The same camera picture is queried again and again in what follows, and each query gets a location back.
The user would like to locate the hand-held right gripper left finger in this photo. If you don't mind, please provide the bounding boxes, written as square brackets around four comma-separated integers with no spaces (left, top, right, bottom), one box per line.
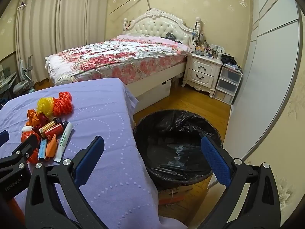
[25,136,108,229]

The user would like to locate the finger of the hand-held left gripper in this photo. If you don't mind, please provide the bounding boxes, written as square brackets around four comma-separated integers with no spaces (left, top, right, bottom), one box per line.
[0,130,10,146]
[0,135,39,172]

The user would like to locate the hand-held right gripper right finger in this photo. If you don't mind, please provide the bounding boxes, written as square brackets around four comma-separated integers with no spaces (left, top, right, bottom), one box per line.
[201,136,282,229]

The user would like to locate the red plastic bag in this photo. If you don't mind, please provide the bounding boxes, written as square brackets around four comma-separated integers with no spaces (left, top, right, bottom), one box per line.
[21,130,41,164]

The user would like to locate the orange wrapper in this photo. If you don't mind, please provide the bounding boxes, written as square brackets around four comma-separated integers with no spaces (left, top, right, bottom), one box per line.
[45,134,59,160]

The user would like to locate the red bottle with black cap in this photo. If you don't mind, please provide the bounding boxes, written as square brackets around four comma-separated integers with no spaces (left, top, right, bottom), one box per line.
[43,122,69,140]

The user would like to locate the yellow mesh net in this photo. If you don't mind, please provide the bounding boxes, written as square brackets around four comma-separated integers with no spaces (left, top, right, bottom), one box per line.
[36,97,56,120]

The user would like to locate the black-lined trash bin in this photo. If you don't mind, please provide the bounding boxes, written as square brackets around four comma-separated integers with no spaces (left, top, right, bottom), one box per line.
[133,109,223,191]

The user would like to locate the orange mesh net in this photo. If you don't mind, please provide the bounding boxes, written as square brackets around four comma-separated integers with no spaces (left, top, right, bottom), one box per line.
[53,92,73,117]

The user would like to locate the blue packet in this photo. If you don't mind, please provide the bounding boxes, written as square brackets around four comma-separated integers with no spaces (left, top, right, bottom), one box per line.
[37,139,48,160]

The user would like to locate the brown bottle with gold label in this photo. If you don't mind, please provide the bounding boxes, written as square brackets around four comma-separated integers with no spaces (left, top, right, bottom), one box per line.
[39,118,62,134]

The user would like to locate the red ribbon bow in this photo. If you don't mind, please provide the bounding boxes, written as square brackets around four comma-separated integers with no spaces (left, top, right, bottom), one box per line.
[26,109,50,127]

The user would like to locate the white squeeze tube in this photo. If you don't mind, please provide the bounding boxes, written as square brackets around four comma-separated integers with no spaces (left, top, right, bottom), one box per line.
[53,122,72,163]

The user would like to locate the purple tablecloth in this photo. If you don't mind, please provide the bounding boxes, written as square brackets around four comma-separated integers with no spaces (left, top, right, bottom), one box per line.
[0,77,189,229]

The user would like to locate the grey side desk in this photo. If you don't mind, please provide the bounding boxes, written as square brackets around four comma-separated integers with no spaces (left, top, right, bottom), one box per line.
[0,73,18,96]

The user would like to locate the clear plastic drawer unit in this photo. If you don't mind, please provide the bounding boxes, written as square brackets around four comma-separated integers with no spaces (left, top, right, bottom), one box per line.
[213,65,243,105]

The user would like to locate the white storage box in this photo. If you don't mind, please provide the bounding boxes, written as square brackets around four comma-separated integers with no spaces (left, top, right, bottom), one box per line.
[135,79,172,114]

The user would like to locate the white nightstand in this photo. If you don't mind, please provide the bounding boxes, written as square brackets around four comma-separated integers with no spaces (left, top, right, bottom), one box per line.
[182,52,223,98]

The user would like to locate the pile of dark clothes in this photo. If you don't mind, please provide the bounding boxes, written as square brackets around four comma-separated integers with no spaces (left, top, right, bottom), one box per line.
[220,54,243,73]

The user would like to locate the floral bedspread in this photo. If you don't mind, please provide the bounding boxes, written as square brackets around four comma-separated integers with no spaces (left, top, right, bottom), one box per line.
[45,35,192,86]

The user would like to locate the white sliding wardrobe door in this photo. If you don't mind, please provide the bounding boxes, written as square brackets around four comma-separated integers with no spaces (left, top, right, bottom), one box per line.
[224,0,303,169]

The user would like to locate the group of small toiletry bottles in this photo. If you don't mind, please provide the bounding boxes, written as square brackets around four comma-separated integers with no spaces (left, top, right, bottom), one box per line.
[193,42,226,59]

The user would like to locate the beige curtains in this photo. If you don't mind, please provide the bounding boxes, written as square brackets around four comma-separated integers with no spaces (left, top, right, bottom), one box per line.
[14,0,110,83]

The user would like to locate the white bed with tufted headboard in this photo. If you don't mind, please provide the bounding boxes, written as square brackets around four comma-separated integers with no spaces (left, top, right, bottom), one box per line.
[45,8,203,115]

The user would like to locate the red table frame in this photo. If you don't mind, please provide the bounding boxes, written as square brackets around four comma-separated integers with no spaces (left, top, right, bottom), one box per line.
[8,192,27,229]

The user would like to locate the hanging cables and gadgets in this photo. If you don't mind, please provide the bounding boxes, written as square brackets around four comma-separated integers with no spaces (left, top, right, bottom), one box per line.
[191,21,203,46]

